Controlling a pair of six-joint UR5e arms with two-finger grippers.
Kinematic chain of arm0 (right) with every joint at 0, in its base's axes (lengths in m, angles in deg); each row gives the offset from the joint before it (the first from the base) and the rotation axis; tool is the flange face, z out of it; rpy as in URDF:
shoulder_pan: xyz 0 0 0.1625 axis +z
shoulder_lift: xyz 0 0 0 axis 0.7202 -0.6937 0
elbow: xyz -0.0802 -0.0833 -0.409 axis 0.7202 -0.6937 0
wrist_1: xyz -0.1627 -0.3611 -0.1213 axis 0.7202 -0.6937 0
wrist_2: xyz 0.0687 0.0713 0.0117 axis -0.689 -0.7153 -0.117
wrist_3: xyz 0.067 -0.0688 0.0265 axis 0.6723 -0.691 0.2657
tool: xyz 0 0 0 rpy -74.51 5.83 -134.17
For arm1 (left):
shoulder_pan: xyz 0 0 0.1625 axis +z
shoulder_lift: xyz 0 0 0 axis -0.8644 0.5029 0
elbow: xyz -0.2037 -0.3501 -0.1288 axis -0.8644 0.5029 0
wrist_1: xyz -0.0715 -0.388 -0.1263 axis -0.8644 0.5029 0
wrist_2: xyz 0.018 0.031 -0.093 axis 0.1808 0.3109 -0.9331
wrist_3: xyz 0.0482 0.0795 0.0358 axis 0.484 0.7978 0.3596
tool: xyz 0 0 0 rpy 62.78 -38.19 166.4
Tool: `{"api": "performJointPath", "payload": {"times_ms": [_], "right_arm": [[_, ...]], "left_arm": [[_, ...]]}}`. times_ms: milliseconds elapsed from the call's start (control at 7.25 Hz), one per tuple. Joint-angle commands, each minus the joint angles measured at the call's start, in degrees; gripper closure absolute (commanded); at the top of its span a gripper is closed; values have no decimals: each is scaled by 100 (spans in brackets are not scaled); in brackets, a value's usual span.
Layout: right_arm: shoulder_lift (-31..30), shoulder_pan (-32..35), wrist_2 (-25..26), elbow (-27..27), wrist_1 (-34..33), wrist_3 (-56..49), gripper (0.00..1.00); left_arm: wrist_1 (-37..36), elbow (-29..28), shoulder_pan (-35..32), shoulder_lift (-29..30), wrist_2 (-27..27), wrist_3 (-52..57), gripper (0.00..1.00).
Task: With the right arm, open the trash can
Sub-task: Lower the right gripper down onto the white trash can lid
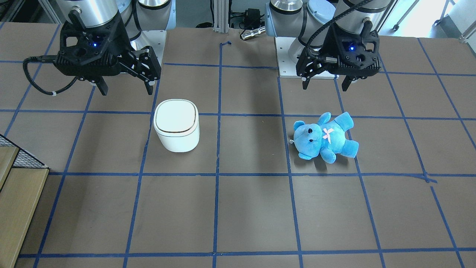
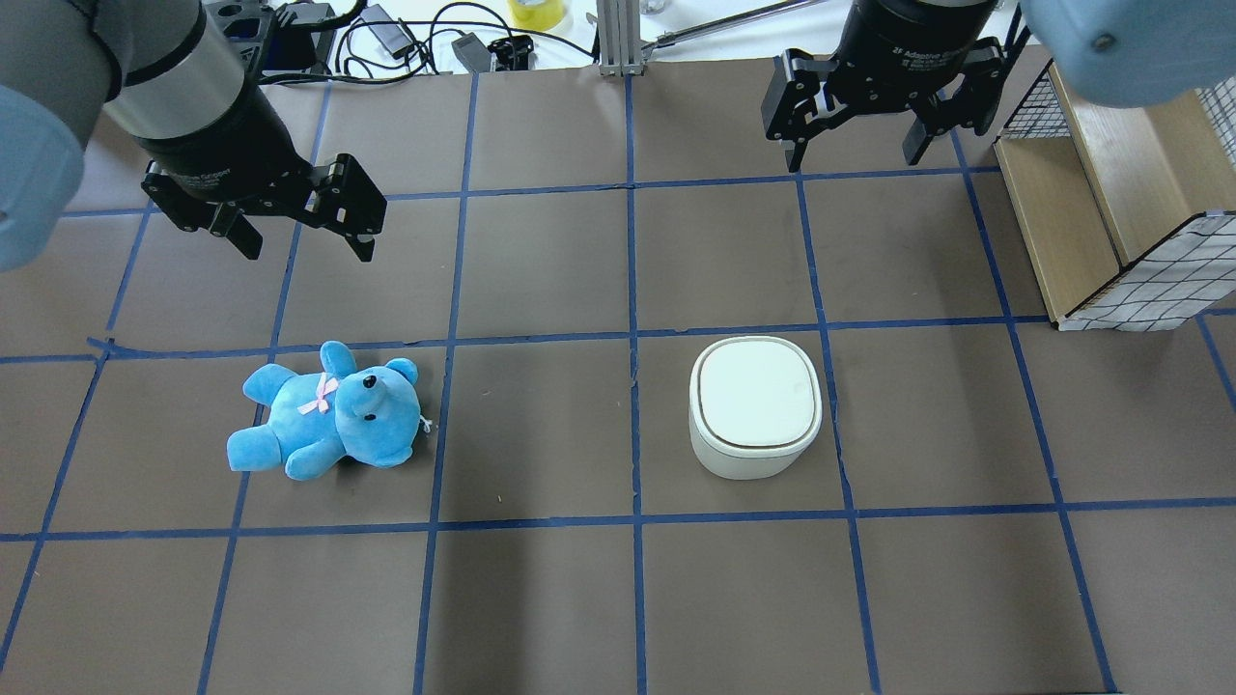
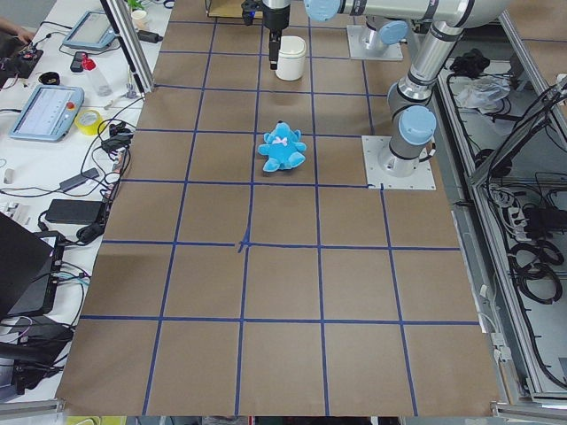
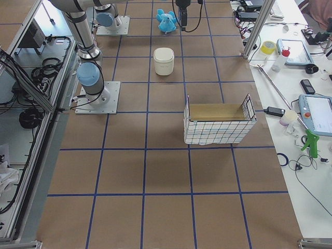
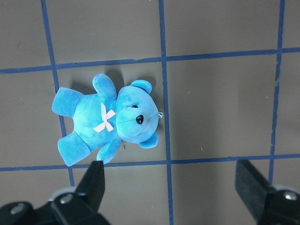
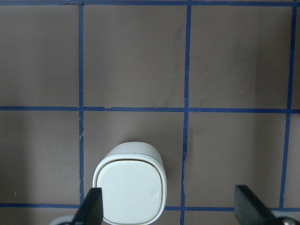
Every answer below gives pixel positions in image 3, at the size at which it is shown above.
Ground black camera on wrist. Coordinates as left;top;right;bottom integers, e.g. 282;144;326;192
241;0;260;26

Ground blue plush toy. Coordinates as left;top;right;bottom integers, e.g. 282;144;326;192
258;120;307;173

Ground clear bottle red cap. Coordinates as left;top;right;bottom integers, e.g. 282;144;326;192
82;53;112;97

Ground yellow tape roll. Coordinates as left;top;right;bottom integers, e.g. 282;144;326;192
74;110;103;135

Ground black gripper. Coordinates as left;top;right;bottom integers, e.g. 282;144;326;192
262;0;291;71

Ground black laptop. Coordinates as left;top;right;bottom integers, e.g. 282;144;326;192
1;214;64;319

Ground aluminium frame post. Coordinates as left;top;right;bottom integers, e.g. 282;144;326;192
100;0;154;95

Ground white trash can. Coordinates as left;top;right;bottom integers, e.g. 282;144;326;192
276;35;307;81

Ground crumpled white cloth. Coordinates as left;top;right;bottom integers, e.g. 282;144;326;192
455;76;510;113

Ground upper teach pendant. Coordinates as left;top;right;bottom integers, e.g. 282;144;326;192
62;11;115;51

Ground black power adapter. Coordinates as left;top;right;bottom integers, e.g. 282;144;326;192
45;199;105;225

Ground black box device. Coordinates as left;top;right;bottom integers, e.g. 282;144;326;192
137;30;163;43

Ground black cloth bundle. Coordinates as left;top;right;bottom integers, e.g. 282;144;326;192
449;49;491;79

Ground small grey adapter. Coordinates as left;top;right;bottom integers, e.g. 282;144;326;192
59;167;99;193

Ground lower teach pendant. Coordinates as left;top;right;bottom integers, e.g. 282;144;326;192
9;85;84;143

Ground brown paper mat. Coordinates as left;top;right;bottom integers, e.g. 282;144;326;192
58;1;500;416

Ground paper cup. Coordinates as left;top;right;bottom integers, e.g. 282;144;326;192
131;10;149;31

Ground teach pendant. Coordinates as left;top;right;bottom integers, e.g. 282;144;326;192
62;11;115;51
9;85;84;143

